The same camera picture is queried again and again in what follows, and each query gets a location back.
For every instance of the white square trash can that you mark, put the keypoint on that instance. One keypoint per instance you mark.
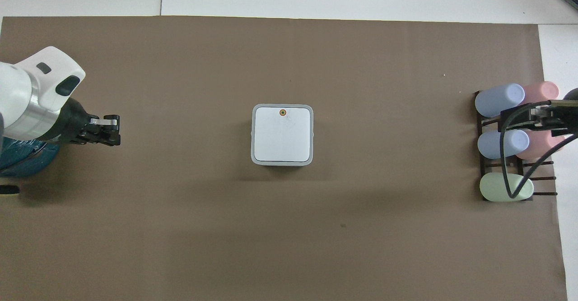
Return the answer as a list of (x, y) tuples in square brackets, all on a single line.
[(282, 135)]

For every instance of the teal round container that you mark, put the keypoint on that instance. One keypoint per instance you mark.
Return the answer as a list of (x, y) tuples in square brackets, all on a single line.
[(22, 159)]

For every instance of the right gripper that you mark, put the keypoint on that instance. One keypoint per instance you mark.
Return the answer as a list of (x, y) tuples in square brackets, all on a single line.
[(568, 117)]

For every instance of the pink cup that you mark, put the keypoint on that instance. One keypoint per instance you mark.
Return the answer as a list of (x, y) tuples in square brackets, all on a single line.
[(539, 146), (542, 91)]

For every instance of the blue cup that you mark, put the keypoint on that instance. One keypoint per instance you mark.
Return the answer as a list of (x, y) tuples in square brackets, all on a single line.
[(492, 145), (499, 100)]

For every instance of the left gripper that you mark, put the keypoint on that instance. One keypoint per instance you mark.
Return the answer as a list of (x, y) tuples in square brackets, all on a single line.
[(70, 122)]

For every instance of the dark brown cup rack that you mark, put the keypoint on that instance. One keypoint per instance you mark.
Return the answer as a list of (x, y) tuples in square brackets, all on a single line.
[(482, 165)]

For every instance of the green cup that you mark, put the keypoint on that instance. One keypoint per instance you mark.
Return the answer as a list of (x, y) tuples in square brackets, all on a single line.
[(494, 188)]

